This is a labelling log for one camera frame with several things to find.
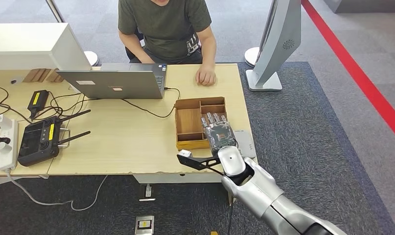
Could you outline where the light wooden desk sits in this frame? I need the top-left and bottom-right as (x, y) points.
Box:
(0, 63), (259, 208)

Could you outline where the large white box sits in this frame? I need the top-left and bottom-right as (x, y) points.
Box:
(0, 23), (93, 71)

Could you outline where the black laptop cable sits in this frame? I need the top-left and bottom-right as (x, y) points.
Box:
(121, 87), (181, 119)

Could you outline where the grey kiosk display stand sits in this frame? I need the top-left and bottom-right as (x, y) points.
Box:
(245, 0), (302, 92)

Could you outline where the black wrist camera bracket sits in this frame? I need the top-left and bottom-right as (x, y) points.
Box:
(177, 153), (222, 172)

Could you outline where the white floor plug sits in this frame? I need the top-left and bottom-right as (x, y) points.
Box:
(139, 184), (156, 203)

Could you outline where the person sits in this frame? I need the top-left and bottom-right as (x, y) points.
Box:
(117, 0), (217, 87)

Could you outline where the grey platform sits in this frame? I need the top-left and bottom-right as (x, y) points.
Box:
(322, 0), (395, 14)

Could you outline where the black power adapter yellow label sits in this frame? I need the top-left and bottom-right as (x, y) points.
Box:
(27, 90), (50, 120)

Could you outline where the wooden block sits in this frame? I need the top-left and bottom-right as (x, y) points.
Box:
(47, 68), (65, 83)
(23, 68), (51, 83)

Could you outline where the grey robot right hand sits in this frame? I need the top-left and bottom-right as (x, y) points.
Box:
(201, 112), (238, 156)

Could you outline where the white under-desk drawer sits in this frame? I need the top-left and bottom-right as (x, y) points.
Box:
(133, 172), (224, 185)

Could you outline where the white power strip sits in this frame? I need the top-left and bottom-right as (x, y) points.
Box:
(0, 116), (19, 171)

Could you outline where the dark grey carpet rug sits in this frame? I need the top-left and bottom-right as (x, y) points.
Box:
(0, 61), (395, 235)

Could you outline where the white round stand base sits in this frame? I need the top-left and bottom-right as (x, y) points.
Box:
(84, 51), (99, 67)
(244, 47), (261, 68)

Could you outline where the grey white card reader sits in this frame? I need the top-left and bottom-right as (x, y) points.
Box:
(234, 129), (257, 159)

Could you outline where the metal pole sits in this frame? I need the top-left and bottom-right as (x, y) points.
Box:
(45, 0), (66, 24)

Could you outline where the white power cable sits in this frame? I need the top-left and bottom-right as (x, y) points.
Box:
(4, 171), (109, 212)

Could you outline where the wooden compartment tray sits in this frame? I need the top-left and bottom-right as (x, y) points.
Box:
(174, 96), (228, 150)

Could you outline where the black remote controller with antennas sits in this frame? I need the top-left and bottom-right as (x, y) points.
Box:
(17, 109), (92, 167)

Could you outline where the black adapter cable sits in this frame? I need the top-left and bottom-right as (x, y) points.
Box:
(31, 92), (102, 122)

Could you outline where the grey laptop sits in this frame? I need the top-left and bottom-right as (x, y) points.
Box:
(56, 63), (168, 99)

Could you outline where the person's left hand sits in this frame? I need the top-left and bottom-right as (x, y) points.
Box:
(194, 65), (217, 86)

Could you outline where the silver floor socket box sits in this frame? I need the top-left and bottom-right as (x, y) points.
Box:
(134, 215), (155, 235)

